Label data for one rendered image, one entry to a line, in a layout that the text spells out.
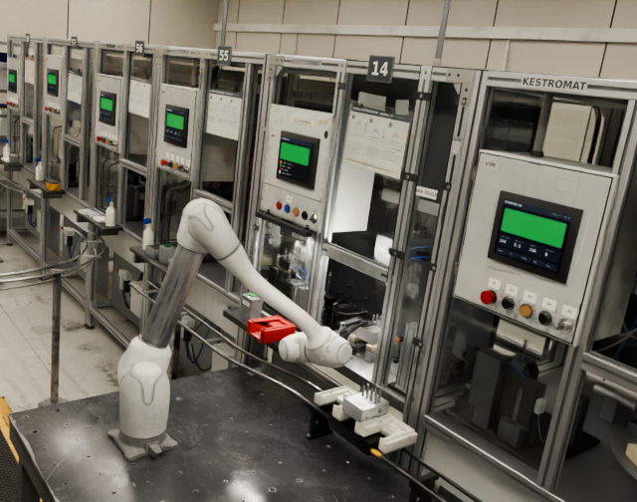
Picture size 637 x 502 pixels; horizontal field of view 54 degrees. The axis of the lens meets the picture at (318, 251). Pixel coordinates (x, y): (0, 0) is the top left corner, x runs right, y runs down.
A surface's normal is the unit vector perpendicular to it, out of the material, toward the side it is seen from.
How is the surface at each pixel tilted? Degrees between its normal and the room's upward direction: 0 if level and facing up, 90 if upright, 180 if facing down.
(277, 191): 90
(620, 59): 90
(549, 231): 90
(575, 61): 90
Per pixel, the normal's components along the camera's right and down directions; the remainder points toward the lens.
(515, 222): -0.77, 0.06
